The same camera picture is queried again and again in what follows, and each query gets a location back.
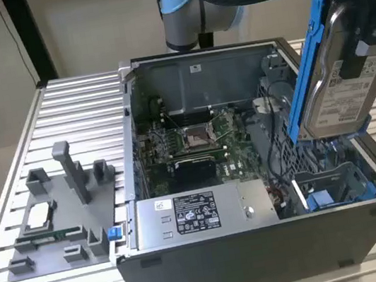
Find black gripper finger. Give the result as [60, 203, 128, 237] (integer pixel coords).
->
[334, 43, 376, 81]

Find hard disk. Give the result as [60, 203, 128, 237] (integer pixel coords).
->
[265, 0, 376, 150]

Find disk bay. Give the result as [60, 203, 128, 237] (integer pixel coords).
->
[289, 156, 376, 217]

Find perforated metal drive cage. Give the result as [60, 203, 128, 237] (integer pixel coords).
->
[251, 67, 329, 186]

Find green motherboard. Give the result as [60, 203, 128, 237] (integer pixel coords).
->
[132, 97, 270, 199]

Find CPU socket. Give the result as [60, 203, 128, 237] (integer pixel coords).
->
[180, 121, 217, 152]

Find locking lever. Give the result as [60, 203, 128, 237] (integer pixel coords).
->
[160, 107, 183, 133]

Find black graphics card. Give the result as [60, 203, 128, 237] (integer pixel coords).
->
[165, 153, 221, 193]

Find silver power supply unit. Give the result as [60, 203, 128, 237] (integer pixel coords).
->
[129, 176, 282, 253]

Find grey open PC case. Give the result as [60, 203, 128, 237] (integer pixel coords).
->
[78, 20, 376, 282]

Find blue case latch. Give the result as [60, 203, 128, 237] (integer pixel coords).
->
[105, 225, 124, 242]

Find grey parts rack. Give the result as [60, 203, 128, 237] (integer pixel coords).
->
[0, 132, 132, 282]

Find green RAM stick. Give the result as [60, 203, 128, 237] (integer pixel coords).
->
[14, 226, 83, 247]

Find silver CPU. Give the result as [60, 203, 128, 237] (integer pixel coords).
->
[25, 202, 53, 230]

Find black disk wire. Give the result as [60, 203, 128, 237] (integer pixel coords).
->
[255, 78, 308, 189]

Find black frame post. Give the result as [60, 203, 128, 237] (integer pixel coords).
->
[1, 0, 60, 87]

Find thin black wall cable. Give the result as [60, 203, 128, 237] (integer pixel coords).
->
[0, 0, 41, 92]

